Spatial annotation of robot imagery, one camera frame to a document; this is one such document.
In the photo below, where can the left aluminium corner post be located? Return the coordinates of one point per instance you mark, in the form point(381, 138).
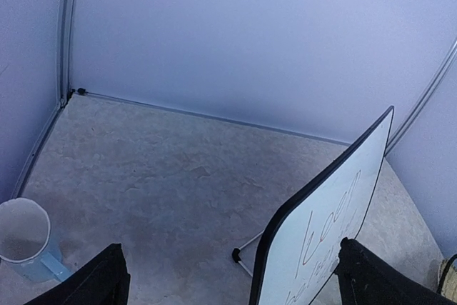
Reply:
point(64, 50)

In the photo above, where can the white whiteboard black frame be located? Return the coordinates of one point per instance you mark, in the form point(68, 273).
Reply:
point(298, 250)

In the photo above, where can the woven bamboo tray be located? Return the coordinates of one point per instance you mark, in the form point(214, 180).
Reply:
point(447, 286)

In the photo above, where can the light blue mug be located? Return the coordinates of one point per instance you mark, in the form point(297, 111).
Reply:
point(28, 243)

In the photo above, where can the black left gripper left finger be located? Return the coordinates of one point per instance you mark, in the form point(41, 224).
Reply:
point(103, 280)

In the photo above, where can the black whiteboard stand foot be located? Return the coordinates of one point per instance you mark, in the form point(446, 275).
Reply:
point(240, 255)

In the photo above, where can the aluminium corner post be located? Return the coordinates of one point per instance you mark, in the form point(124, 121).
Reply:
point(64, 50)
point(424, 98)

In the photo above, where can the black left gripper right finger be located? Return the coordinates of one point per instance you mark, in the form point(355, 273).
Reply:
point(364, 278)

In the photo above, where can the right aluminium corner post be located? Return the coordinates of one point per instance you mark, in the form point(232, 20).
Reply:
point(424, 98)

